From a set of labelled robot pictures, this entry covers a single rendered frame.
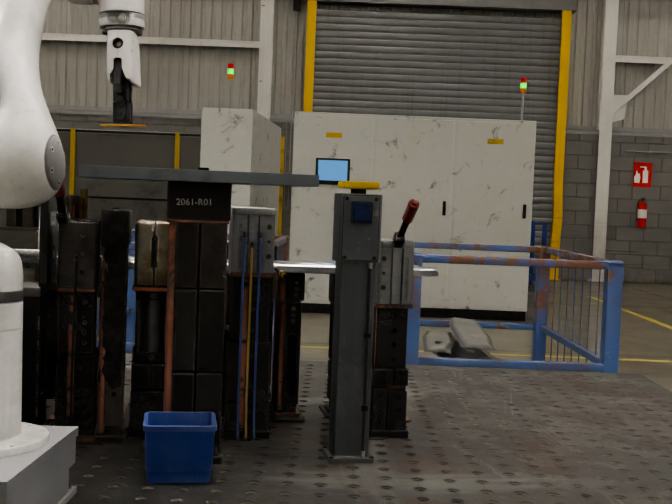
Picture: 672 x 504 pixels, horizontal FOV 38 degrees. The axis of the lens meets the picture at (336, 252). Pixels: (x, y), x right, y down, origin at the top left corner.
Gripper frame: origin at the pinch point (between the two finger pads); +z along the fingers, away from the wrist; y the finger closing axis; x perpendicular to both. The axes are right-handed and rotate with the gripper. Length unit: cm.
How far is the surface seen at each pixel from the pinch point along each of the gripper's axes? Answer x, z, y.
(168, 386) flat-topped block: -13, 46, -34
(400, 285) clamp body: -52, 32, -12
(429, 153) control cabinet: -160, -41, 770
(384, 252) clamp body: -49, 26, -13
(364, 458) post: -44, 59, -29
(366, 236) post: -44, 23, -30
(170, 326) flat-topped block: -13, 37, -34
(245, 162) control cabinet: 22, -32, 773
